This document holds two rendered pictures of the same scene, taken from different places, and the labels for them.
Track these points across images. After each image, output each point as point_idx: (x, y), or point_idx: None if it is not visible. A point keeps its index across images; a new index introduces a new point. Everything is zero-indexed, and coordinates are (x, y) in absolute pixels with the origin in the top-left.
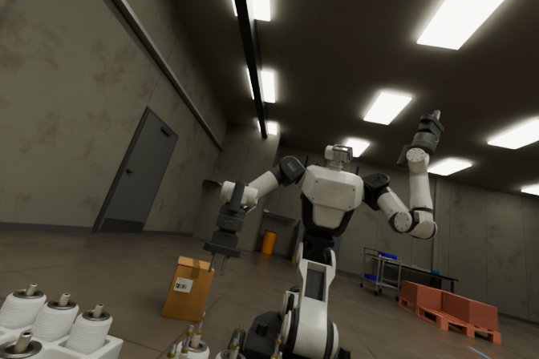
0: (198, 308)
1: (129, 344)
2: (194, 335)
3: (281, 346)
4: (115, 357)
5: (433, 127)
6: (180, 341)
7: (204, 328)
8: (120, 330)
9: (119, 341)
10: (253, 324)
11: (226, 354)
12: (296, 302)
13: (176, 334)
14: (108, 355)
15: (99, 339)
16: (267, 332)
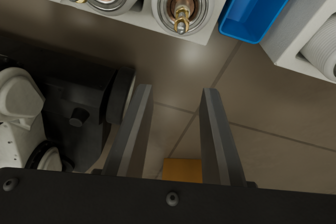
0: (168, 169)
1: (229, 118)
2: (189, 8)
3: (50, 99)
4: (273, 48)
5: None
6: (180, 130)
7: (158, 151)
8: (239, 135)
9: (281, 58)
10: (100, 144)
11: None
12: (17, 166)
13: (185, 139)
14: (293, 33)
15: (330, 34)
16: (80, 132)
